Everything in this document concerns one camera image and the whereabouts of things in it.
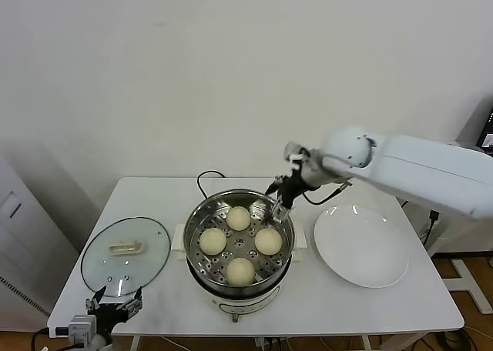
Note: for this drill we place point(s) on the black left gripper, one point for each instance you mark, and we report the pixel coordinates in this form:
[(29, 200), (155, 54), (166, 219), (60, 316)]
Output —
[(106, 315)]

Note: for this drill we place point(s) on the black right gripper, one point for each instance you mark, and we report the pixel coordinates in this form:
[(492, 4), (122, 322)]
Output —
[(292, 191)]

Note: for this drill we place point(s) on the white steamed baozi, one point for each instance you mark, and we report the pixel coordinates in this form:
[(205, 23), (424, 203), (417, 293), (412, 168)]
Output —
[(239, 271), (268, 241), (212, 241), (238, 217)]

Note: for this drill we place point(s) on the glass pot lid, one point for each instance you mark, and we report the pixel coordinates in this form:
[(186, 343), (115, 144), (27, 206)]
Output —
[(115, 231)]

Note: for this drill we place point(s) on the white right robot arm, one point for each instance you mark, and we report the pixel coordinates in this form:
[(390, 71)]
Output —
[(423, 166)]

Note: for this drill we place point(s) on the steel steamer basket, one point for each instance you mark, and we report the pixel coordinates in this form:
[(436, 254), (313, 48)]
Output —
[(204, 268)]

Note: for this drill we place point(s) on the white table leg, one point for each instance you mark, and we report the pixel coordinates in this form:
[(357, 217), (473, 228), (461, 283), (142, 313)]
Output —
[(134, 344), (366, 344)]

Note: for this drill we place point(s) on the white round plate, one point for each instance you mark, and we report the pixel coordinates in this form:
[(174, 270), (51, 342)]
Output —
[(358, 247)]

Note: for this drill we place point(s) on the white cabinet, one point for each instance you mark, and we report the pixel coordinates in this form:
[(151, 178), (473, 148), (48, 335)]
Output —
[(23, 243)]

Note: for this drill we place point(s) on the white side desk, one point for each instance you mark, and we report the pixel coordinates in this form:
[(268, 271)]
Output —
[(454, 235)]

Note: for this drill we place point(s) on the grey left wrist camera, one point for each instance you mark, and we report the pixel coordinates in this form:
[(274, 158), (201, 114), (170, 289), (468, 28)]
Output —
[(81, 327)]

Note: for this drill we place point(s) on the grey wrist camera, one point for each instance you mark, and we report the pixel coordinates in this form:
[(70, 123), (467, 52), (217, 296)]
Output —
[(81, 327), (293, 151)]

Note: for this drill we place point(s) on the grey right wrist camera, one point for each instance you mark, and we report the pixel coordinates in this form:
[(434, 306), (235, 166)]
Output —
[(293, 151)]

